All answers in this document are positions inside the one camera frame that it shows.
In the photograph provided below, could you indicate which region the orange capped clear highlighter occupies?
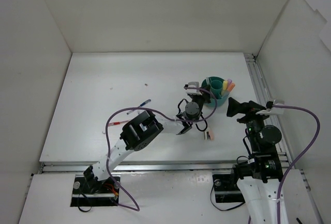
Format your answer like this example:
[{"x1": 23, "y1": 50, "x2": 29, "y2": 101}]
[{"x1": 226, "y1": 82, "x2": 235, "y2": 93}]

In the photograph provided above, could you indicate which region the fat yellow highlighter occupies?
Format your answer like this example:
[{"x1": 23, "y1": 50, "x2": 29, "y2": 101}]
[{"x1": 220, "y1": 80, "x2": 228, "y2": 96}]

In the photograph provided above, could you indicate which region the blue gel pen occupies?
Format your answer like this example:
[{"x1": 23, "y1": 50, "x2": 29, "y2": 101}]
[{"x1": 139, "y1": 99, "x2": 151, "y2": 107}]

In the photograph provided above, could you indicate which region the red gel pen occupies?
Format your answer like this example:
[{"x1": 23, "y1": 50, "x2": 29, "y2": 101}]
[{"x1": 108, "y1": 120, "x2": 130, "y2": 127}]

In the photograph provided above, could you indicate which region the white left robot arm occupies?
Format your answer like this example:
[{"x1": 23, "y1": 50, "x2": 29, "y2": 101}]
[{"x1": 83, "y1": 85, "x2": 217, "y2": 193}]

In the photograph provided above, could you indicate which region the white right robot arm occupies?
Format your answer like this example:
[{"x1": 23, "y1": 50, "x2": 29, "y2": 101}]
[{"x1": 227, "y1": 97, "x2": 289, "y2": 223}]

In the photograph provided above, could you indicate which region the teal round desk organizer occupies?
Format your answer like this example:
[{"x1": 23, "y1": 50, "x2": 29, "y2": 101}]
[{"x1": 201, "y1": 77, "x2": 228, "y2": 108}]

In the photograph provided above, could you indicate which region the small white pink stapler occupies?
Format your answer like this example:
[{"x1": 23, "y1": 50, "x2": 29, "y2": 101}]
[{"x1": 204, "y1": 129, "x2": 214, "y2": 141}]

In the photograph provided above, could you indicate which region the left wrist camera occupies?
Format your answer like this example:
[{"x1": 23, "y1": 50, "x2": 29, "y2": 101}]
[{"x1": 184, "y1": 81, "x2": 202, "y2": 96}]

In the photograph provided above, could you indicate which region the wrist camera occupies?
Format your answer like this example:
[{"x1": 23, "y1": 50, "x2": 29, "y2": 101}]
[
  {"x1": 256, "y1": 99, "x2": 284, "y2": 116},
  {"x1": 184, "y1": 81, "x2": 202, "y2": 96}
]

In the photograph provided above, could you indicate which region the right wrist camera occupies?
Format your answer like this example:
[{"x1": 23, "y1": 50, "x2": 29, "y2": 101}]
[{"x1": 256, "y1": 99, "x2": 284, "y2": 116}]

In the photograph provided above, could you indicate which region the aluminium right rail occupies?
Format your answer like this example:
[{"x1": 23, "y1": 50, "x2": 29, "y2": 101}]
[{"x1": 243, "y1": 52, "x2": 294, "y2": 168}]

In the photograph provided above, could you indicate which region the aluminium rail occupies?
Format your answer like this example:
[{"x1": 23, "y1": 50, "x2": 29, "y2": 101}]
[
  {"x1": 243, "y1": 52, "x2": 294, "y2": 168},
  {"x1": 40, "y1": 160, "x2": 294, "y2": 173}
]

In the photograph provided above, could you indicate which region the aluminium front rail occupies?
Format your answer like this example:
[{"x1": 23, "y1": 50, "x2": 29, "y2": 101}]
[{"x1": 40, "y1": 160, "x2": 294, "y2": 173}]

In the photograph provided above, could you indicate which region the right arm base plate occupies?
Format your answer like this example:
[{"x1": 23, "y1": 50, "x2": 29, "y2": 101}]
[{"x1": 212, "y1": 174, "x2": 245, "y2": 203}]

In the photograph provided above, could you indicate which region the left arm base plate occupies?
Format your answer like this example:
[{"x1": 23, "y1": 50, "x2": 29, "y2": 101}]
[{"x1": 70, "y1": 175, "x2": 119, "y2": 210}]

